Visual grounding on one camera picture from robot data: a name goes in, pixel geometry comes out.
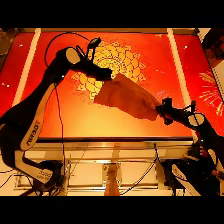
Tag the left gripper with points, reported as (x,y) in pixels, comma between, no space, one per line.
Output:
(103,74)

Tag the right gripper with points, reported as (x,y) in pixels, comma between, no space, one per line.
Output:
(165,113)

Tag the orange garment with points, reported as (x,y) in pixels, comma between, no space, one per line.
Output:
(126,96)

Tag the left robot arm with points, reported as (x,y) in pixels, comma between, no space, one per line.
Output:
(31,113)

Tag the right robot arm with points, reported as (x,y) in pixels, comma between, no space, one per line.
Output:
(203,131)

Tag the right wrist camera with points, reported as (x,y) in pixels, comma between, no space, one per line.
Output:
(167,101)

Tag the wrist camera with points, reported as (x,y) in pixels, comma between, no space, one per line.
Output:
(167,101)
(94,42)

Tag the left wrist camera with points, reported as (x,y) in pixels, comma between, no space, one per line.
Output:
(94,42)

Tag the silver frame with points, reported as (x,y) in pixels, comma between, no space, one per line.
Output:
(100,156)

